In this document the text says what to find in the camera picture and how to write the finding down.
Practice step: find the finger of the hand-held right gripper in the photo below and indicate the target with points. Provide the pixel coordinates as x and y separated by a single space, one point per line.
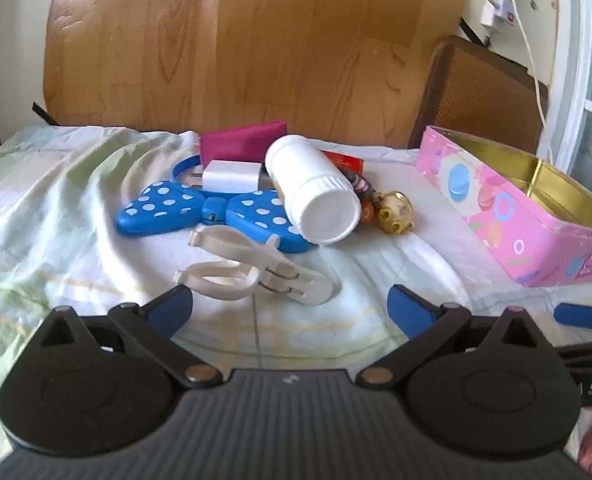
580 316
590 352

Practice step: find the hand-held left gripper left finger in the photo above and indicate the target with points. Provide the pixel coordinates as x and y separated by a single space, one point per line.
172 307

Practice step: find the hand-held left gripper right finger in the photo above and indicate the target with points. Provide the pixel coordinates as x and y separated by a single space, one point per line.
410 310

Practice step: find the blue polka-dot bow headband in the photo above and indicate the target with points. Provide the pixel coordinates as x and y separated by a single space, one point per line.
156 207

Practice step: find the pink tin box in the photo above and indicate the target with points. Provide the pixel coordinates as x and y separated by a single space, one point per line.
495 210

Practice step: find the white phone charger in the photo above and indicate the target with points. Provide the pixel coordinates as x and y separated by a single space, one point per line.
231 176

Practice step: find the white plastic bottle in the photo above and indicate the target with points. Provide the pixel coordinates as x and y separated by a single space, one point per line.
308 195

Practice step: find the red cigarette box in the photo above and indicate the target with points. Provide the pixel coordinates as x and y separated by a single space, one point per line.
346 161

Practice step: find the magenta wallet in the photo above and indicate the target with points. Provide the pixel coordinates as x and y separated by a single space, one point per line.
236 142

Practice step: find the pale bed sheet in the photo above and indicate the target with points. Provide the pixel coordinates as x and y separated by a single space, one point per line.
61 195

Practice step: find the brown woven chair back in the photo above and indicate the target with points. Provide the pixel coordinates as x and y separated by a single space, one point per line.
480 95

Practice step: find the white frosted glass door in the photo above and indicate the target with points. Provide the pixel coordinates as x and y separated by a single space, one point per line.
583 60

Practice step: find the wooden headboard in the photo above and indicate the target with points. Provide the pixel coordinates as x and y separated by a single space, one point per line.
236 45

